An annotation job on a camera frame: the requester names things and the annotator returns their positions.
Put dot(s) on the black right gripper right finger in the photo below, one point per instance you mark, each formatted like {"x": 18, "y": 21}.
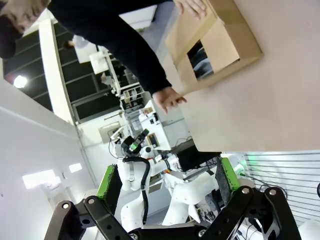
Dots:
{"x": 226, "y": 180}

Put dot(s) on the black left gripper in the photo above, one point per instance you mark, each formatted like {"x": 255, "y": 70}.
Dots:
{"x": 130, "y": 146}

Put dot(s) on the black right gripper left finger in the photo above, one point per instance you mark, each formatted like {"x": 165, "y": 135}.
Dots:
{"x": 110, "y": 187}

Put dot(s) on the large brown cardboard box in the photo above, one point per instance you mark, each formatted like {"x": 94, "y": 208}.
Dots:
{"x": 225, "y": 42}

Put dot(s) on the black-sleeved right forearm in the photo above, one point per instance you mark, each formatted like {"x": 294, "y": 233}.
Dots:
{"x": 147, "y": 67}

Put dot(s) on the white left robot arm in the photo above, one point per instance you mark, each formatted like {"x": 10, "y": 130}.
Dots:
{"x": 190, "y": 195}

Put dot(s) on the brown framed box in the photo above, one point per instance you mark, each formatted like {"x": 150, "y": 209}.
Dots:
{"x": 152, "y": 140}

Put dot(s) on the white square box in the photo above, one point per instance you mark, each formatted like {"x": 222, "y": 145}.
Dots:
{"x": 98, "y": 62}

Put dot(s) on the black gift set item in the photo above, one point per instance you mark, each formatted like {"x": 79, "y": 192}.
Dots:
{"x": 201, "y": 61}

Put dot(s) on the person's right hand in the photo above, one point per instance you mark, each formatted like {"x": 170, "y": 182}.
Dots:
{"x": 167, "y": 98}

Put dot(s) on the person's left hand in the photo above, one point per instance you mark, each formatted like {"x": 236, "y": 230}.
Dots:
{"x": 193, "y": 7}

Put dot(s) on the white green-lit device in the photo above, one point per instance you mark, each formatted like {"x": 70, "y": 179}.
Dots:
{"x": 240, "y": 168}

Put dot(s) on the black monitor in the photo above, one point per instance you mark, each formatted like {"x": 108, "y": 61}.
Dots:
{"x": 193, "y": 158}

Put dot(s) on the small rectangular ceiling light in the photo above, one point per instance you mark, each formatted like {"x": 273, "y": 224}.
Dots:
{"x": 75, "y": 167}

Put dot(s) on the wooden compartment shelf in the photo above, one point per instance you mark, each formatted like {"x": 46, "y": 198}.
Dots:
{"x": 133, "y": 94}

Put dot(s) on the rectangular ceiling light panel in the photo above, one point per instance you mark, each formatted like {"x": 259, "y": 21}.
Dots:
{"x": 38, "y": 178}

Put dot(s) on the white shelving column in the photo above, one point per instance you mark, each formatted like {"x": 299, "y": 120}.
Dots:
{"x": 53, "y": 75}

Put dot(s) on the bystander in white shirt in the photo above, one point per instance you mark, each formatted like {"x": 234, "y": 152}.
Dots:
{"x": 83, "y": 47}

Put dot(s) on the round ceiling light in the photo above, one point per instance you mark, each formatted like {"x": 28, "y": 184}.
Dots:
{"x": 20, "y": 81}

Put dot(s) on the person's black sweater torso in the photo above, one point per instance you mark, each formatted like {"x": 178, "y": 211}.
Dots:
{"x": 95, "y": 17}

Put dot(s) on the person's dark-haired head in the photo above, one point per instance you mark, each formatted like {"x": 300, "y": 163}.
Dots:
{"x": 15, "y": 27}

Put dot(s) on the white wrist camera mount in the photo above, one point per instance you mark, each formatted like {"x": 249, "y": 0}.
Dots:
{"x": 117, "y": 135}

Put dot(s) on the grey slatted wall panel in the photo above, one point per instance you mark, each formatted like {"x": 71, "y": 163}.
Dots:
{"x": 282, "y": 180}

